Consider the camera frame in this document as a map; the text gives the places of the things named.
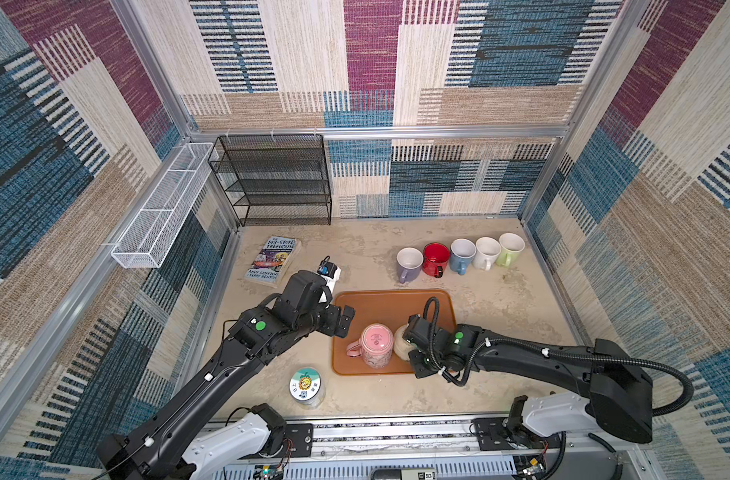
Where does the beige ceramic teapot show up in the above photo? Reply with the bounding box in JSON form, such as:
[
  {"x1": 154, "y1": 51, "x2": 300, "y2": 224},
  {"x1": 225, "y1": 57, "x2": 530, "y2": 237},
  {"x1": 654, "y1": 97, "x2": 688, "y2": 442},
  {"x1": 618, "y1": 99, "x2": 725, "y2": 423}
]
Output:
[{"x1": 393, "y1": 324, "x2": 416, "y2": 362}]

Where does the white mug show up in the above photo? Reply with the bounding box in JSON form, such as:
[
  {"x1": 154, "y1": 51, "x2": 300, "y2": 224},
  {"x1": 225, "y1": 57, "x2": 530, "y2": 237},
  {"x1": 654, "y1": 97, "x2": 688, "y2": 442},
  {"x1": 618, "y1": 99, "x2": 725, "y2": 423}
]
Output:
[{"x1": 472, "y1": 237, "x2": 502, "y2": 271}]

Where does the blue dotted mug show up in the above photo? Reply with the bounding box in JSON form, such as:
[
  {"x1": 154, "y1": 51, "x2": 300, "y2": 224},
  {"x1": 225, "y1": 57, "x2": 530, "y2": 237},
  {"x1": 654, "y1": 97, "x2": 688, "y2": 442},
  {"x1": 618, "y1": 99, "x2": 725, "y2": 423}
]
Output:
[{"x1": 449, "y1": 238, "x2": 477, "y2": 275}]

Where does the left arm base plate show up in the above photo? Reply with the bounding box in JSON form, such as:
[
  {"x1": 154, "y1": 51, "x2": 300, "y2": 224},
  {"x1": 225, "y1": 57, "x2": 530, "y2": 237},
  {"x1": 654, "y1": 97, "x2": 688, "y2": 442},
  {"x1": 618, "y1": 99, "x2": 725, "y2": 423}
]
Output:
[{"x1": 266, "y1": 423, "x2": 314, "y2": 459}]

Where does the paperback book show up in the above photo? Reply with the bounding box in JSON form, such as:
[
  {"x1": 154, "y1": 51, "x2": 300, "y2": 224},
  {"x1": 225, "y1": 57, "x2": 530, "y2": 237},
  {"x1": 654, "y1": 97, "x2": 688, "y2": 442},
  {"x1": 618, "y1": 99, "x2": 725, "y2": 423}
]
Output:
[{"x1": 244, "y1": 236, "x2": 302, "y2": 287}]

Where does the clear jar green lid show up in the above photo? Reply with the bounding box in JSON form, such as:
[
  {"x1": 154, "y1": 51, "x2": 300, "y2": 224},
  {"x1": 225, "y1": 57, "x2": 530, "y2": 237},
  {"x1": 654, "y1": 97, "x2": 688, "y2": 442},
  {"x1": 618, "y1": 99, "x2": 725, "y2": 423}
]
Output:
[{"x1": 289, "y1": 367, "x2": 325, "y2": 408}]

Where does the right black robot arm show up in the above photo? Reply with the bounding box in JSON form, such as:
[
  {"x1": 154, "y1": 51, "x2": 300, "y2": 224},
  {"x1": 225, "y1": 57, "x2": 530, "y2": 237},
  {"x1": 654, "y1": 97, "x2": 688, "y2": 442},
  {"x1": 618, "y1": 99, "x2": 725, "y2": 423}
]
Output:
[{"x1": 403, "y1": 315, "x2": 653, "y2": 444}]

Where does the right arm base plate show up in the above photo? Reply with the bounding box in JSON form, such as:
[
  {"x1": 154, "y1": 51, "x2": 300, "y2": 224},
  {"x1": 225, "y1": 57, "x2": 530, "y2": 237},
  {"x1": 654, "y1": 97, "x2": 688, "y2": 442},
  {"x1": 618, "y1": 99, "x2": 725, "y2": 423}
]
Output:
[{"x1": 470, "y1": 416, "x2": 563, "y2": 451}]

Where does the brown plastic tray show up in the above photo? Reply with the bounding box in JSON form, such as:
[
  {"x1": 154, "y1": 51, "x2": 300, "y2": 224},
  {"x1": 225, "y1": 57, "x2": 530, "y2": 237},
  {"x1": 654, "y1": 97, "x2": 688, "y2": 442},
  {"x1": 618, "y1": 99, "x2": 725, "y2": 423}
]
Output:
[{"x1": 332, "y1": 289, "x2": 456, "y2": 376}]

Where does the black wire shelf rack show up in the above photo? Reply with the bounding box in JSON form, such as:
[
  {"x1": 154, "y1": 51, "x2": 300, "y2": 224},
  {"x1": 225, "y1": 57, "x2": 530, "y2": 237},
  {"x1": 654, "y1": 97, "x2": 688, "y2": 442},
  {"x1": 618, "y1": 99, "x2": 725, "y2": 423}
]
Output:
[{"x1": 210, "y1": 134, "x2": 332, "y2": 227}]

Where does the light green mug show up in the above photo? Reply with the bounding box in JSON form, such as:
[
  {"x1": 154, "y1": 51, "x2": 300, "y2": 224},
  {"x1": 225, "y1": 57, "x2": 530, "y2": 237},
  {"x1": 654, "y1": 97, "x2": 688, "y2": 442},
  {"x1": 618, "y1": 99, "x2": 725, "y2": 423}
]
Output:
[{"x1": 496, "y1": 233, "x2": 526, "y2": 268}]

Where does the red mug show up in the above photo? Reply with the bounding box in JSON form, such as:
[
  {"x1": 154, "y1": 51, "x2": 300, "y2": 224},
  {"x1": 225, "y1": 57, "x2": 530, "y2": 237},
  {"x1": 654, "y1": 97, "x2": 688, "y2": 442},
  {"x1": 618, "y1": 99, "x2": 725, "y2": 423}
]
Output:
[{"x1": 422, "y1": 242, "x2": 451, "y2": 278}]

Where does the purple mug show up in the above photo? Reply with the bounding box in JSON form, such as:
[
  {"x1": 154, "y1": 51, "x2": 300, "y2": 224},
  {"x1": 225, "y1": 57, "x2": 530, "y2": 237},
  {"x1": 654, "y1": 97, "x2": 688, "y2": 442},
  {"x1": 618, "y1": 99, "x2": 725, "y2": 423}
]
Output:
[{"x1": 396, "y1": 247, "x2": 424, "y2": 284}]

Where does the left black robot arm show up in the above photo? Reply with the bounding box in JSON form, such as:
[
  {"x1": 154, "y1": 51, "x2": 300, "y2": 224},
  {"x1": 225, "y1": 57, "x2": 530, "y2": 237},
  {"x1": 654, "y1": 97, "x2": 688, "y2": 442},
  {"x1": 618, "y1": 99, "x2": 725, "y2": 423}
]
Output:
[{"x1": 97, "y1": 261, "x2": 355, "y2": 479}]

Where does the white wire mesh basket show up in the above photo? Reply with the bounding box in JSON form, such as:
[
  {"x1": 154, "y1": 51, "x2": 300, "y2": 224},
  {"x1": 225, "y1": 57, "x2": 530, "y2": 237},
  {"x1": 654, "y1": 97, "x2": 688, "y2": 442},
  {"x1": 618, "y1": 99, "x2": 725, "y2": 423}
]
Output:
[{"x1": 111, "y1": 143, "x2": 214, "y2": 269}]

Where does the pink ghost mug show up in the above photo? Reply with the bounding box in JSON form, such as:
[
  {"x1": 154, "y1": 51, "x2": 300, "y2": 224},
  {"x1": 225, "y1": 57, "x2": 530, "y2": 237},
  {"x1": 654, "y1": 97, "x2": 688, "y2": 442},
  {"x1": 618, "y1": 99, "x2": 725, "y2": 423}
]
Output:
[{"x1": 346, "y1": 323, "x2": 394, "y2": 369}]

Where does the black corrugated cable conduit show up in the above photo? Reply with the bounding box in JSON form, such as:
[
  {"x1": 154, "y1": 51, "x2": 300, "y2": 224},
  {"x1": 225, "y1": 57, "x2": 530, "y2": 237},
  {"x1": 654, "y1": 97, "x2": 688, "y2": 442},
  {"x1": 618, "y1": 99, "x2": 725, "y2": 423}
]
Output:
[{"x1": 421, "y1": 296, "x2": 696, "y2": 480}]

